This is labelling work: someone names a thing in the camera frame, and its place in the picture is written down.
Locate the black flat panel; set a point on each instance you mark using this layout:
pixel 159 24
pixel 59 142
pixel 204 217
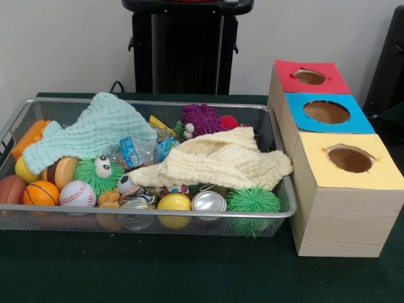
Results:
pixel 388 63

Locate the wooden box with three holes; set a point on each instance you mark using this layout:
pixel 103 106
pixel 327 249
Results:
pixel 341 221

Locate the silver tin can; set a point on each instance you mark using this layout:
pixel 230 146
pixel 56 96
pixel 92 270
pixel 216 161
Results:
pixel 208 202

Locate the white baseball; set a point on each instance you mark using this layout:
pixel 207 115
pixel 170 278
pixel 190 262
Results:
pixel 77 194

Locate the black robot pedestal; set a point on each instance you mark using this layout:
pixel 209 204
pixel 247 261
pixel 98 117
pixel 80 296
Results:
pixel 189 47

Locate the silver mesh bin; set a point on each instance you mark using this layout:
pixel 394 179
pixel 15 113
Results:
pixel 63 222

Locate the plain green spiky ball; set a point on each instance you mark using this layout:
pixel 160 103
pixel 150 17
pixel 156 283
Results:
pixel 252 199

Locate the dark green side table cloth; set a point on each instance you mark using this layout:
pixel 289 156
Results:
pixel 394 115

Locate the mint green waffle cloth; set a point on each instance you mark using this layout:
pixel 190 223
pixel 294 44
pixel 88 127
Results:
pixel 94 126

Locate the green spiky ball with eyes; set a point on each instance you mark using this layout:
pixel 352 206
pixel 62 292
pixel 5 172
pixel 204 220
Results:
pixel 88 176

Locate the cream waffle cloth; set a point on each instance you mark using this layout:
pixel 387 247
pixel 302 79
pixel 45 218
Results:
pixel 221 158

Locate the brown football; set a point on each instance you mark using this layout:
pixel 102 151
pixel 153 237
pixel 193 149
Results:
pixel 11 189

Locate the yellow ball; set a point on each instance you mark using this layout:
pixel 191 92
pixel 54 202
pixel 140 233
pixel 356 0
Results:
pixel 173 202

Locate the orange basketball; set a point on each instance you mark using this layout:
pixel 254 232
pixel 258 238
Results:
pixel 41 194

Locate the purple spiky toy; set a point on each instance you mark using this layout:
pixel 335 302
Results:
pixel 202 118

